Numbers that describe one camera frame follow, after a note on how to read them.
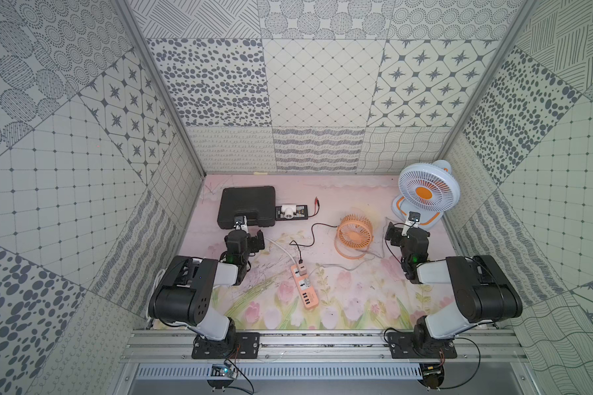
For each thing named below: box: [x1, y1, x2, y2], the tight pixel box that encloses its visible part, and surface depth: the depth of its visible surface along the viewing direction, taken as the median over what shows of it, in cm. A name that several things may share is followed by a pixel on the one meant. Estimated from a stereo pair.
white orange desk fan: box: [391, 159, 462, 229], surface depth 88 cm
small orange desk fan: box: [334, 213, 374, 261], surface depth 93 cm
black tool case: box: [217, 185, 276, 229], surface depth 103 cm
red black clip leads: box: [308, 195, 321, 218], surface depth 110 cm
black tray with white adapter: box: [275, 204, 309, 221], surface depth 106 cm
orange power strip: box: [289, 264, 319, 309], surface depth 83 cm
